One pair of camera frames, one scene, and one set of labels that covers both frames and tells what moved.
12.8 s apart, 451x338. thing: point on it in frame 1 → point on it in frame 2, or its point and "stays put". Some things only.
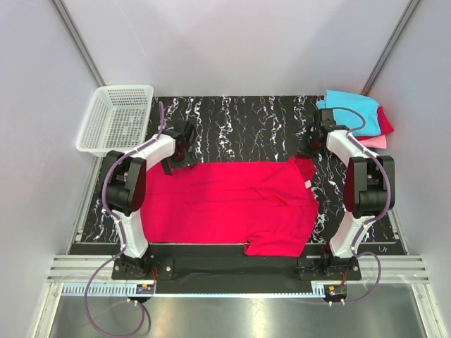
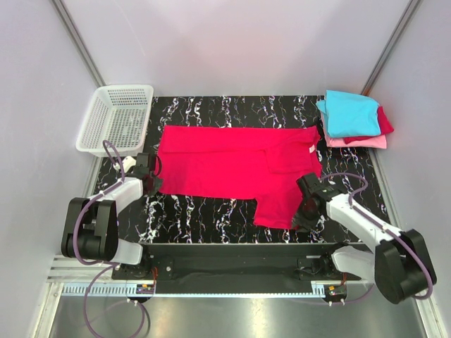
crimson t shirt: (270, 205) stays put
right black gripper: (303, 153) → (304, 225)
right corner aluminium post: (391, 47) stays put
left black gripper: (189, 159) → (157, 185)
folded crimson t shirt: (385, 125) stays put
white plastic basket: (118, 119) stays put
